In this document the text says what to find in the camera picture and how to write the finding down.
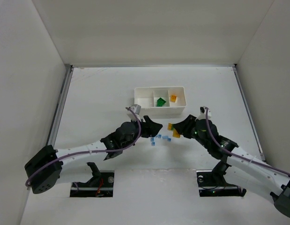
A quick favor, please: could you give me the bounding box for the white three-compartment container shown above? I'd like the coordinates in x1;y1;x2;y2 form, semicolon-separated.
134;87;187;115

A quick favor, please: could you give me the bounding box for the green flat lego brick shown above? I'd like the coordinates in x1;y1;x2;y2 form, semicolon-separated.
156;97;167;107

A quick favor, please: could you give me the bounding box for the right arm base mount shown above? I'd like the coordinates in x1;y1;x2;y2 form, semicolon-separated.
196;161;247;197

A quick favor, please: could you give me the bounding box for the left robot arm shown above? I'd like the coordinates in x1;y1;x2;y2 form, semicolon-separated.
24;115;163;194

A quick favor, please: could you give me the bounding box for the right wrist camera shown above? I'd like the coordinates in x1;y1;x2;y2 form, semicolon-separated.
199;106;211;120

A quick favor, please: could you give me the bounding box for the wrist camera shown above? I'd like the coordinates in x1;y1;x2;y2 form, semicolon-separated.
127;104;141;121
199;106;211;120

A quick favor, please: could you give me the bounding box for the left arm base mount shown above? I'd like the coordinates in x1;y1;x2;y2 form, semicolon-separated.
70;162;115;198

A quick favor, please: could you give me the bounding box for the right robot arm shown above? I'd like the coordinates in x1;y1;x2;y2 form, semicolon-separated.
172;115;290;218

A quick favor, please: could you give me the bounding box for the yellow square lego brick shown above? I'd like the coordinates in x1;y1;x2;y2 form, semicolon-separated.
170;95;177;103

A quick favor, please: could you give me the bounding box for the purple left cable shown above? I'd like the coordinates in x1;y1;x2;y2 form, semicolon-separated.
25;107;142;188

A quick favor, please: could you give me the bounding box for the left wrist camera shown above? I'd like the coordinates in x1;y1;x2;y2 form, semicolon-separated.
127;104;141;121

